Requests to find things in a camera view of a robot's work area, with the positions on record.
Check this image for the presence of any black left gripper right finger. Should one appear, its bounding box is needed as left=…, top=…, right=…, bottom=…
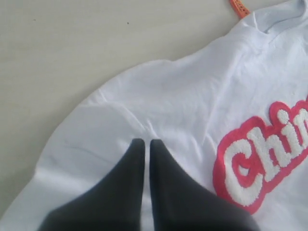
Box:
left=149, top=140, right=259, bottom=231

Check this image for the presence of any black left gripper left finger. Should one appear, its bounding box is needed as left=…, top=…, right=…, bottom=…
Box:
left=39, top=139, right=145, bottom=231

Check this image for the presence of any white t-shirt red logo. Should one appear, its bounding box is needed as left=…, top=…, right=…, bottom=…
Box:
left=0, top=0, right=308, bottom=231

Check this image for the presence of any small orange tag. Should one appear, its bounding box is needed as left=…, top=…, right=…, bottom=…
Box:
left=229, top=0, right=250, bottom=19

